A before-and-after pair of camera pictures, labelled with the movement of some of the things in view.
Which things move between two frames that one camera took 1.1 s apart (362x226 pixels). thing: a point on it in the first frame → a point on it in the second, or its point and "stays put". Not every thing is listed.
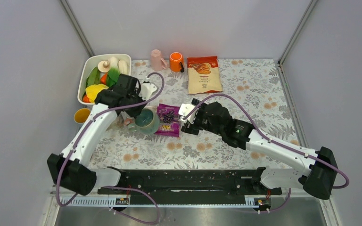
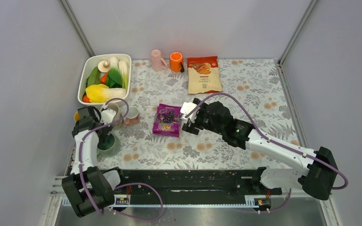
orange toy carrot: [103, 78] stays put
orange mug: [176, 63] stays put
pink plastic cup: [157, 63] stays put
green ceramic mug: [146, 122] → [110, 147]
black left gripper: [135, 113] → [102, 138]
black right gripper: [193, 129] stays put
